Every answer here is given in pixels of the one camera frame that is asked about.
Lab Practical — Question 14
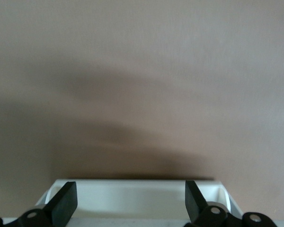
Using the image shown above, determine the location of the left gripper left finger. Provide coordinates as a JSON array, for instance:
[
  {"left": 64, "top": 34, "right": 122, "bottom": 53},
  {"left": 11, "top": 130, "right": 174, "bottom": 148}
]
[{"left": 18, "top": 181, "right": 78, "bottom": 227}]

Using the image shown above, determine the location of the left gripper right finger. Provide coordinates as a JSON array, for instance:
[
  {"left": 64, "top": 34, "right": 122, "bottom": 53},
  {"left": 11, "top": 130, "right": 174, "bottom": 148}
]
[{"left": 185, "top": 181, "right": 229, "bottom": 227}]

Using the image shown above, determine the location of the white plastic drawer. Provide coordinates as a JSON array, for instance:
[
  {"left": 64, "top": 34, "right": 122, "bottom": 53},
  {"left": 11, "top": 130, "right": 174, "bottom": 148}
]
[{"left": 34, "top": 179, "right": 242, "bottom": 221}]

